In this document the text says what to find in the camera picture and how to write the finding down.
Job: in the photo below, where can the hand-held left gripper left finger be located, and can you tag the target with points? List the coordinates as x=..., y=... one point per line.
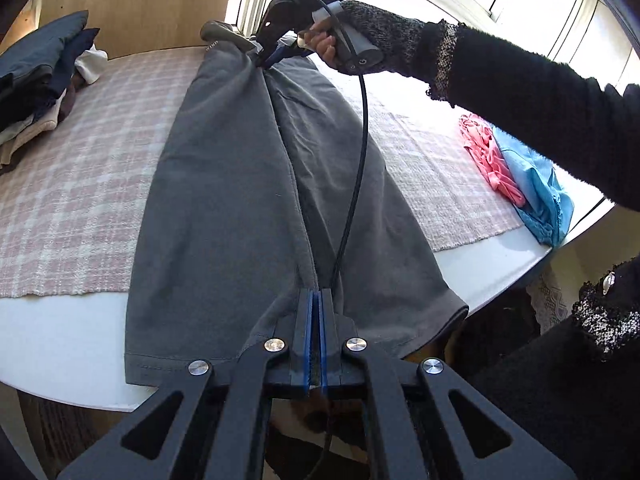
x=308, y=340

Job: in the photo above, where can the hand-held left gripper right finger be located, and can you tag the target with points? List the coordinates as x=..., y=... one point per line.
x=322, y=340

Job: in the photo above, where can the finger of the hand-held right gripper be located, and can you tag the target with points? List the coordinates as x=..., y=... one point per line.
x=266, y=47
x=285, y=52

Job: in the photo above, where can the grey daisy print T-shirt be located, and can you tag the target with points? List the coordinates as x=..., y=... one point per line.
x=215, y=210

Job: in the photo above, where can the person's right forearm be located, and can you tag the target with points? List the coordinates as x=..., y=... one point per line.
x=525, y=90

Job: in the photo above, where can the person's right hand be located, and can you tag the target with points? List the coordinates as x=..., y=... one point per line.
x=390, y=40

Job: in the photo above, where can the wooden board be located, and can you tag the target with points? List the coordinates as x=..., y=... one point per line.
x=150, y=0

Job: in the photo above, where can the white folded garment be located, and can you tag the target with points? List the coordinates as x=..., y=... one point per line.
x=92, y=67

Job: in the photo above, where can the navy folded garment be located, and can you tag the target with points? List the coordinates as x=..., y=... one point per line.
x=75, y=55

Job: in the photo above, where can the dark grey folded garment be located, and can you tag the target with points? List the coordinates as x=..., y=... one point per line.
x=40, y=45

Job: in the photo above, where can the pink garment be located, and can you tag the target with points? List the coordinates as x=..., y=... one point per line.
x=487, y=155

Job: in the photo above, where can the pink plaid blanket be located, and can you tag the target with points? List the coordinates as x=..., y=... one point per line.
x=85, y=185

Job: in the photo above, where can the white lace cloth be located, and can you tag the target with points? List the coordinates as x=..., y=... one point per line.
x=550, y=300

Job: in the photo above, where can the person's black sweater torso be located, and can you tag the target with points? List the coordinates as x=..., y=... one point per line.
x=550, y=410

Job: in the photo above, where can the cream ribbed sweater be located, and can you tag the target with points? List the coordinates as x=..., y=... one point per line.
x=30, y=132

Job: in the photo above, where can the light blue garment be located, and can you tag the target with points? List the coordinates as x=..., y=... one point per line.
x=535, y=190

